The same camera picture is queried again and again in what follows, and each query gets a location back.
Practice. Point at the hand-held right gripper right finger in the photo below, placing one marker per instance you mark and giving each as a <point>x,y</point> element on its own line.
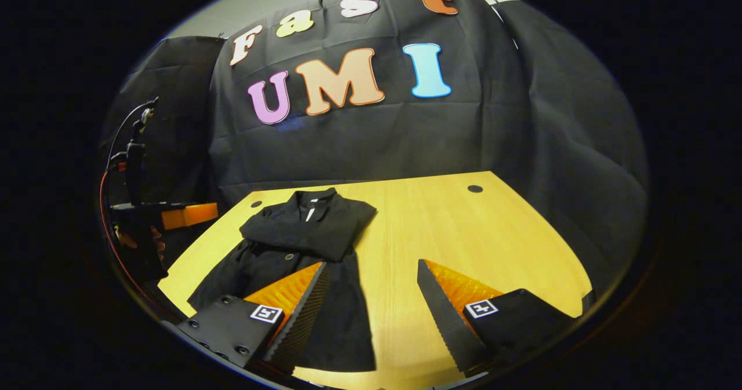
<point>440,314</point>

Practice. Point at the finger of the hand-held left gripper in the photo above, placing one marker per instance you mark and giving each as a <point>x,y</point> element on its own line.
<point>191,215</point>

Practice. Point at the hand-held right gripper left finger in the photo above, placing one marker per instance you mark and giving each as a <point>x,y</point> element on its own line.
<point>307,314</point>

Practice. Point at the black button-up garment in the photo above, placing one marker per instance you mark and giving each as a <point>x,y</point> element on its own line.
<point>324,228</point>

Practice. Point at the black backdrop cloth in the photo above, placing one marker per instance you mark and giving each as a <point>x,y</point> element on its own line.
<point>406,141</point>

